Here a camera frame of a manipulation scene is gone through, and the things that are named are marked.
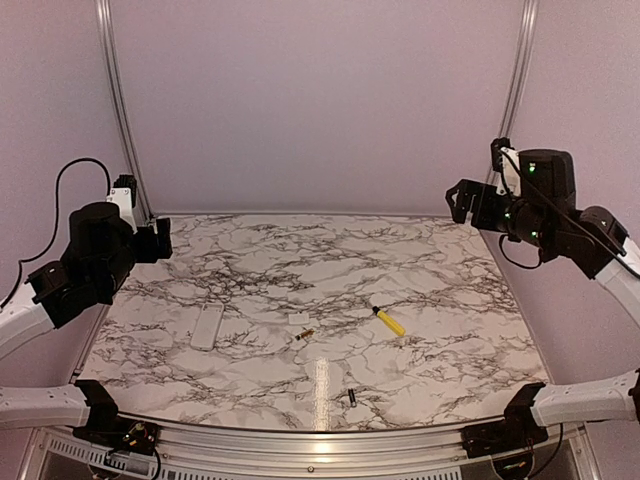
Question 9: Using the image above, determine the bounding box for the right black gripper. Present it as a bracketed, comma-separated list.
[447, 177, 557, 251]

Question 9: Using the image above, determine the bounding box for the white remote control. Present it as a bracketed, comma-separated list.
[190, 303, 224, 351]

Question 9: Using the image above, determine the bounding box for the yellow handled screwdriver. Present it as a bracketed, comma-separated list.
[370, 305, 406, 337]

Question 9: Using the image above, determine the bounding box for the white battery cover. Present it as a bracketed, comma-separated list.
[288, 313, 310, 326]

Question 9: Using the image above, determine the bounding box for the black battery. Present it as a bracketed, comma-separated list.
[348, 388, 357, 408]

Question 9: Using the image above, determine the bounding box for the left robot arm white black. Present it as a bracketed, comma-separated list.
[1, 202, 172, 445]

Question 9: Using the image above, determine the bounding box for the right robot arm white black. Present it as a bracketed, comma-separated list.
[445, 139, 639, 448]

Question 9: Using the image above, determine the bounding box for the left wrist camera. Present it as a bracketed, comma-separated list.
[106, 174, 137, 233]

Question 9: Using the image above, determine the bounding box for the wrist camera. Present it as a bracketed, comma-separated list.
[490, 137, 521, 198]
[106, 174, 137, 233]

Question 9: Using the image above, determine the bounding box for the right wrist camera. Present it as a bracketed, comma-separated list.
[490, 137, 521, 198]

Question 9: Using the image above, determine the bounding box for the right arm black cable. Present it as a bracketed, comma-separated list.
[498, 149, 640, 279]

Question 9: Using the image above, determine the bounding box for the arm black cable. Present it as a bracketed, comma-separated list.
[498, 149, 640, 279]
[0, 157, 112, 306]

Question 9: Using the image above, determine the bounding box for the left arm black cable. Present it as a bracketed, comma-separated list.
[0, 157, 112, 306]

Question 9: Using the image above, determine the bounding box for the right aluminium frame post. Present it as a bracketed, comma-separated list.
[498, 0, 540, 137]

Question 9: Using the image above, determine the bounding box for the aluminium frame post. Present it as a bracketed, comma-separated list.
[95, 0, 154, 223]
[498, 0, 540, 137]

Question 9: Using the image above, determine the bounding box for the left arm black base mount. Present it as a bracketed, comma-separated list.
[72, 416, 160, 456]

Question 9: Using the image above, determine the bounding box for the front aluminium rail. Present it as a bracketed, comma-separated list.
[18, 420, 602, 479]

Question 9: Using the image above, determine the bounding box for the left aluminium frame post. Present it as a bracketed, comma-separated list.
[95, 0, 154, 223]

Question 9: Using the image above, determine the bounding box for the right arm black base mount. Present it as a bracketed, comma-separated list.
[461, 419, 549, 458]

